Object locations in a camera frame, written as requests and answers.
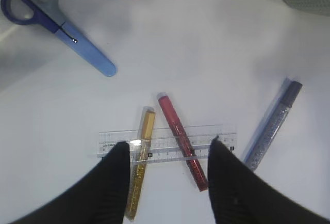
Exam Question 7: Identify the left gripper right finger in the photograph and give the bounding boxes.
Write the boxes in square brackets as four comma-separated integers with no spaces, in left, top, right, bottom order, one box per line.
[207,137,329,223]

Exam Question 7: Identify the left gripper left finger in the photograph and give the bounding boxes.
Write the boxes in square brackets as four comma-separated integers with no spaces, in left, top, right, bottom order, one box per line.
[15,142,130,223]

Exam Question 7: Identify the clear plastic ruler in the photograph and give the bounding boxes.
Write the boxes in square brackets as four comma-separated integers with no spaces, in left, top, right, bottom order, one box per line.
[97,125,237,165]

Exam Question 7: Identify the silver glitter pen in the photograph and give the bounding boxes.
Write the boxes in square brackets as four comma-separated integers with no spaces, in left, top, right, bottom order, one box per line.
[244,80,303,171]

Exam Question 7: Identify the blue safety scissors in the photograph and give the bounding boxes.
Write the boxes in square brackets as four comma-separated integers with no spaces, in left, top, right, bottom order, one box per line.
[1,0,117,77]

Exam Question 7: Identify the red glitter pen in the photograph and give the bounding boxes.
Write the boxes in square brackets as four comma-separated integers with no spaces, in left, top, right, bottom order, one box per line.
[157,93,208,191]

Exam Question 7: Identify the gold glitter pen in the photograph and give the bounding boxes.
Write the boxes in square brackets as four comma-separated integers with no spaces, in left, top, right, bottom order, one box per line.
[125,107,156,221]

